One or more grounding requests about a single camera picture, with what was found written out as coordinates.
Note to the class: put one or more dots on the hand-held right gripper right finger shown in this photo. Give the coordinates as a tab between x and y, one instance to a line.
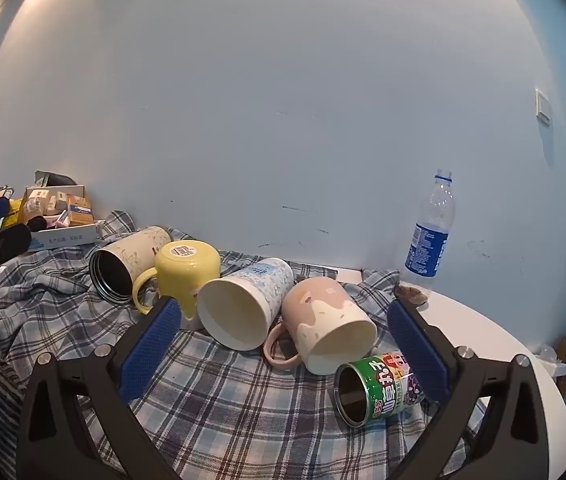
420	355

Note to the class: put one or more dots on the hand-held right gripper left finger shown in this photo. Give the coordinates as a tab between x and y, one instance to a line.
147	352

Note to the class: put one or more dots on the cream patterned steel-lined cup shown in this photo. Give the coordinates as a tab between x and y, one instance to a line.
130	257

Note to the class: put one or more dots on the white blue-patterned cup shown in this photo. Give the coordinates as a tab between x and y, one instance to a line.
243	300

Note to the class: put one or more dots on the green labelled tin can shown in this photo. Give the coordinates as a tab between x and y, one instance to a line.
385	390

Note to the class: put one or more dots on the small beige carton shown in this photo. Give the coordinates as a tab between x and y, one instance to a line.
35	202

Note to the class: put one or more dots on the white cardboard tray box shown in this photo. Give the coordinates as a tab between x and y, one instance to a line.
60	239

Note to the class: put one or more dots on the small brown object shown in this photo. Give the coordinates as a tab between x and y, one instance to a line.
411	294

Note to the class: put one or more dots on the dark bag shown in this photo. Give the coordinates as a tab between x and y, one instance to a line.
55	179

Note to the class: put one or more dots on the small orange carton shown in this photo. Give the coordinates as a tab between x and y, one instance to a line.
80	214

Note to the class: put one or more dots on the yellow mug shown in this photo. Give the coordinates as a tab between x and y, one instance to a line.
185	267

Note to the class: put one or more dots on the blue plaid cloth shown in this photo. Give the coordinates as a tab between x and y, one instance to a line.
223	410

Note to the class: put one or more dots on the pink and cream mug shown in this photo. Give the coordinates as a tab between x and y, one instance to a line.
323	315

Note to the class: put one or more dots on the clear plastic bottle blue label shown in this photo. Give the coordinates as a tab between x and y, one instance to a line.
428	245

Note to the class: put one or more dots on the white wall switch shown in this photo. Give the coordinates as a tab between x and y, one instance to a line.
543	105

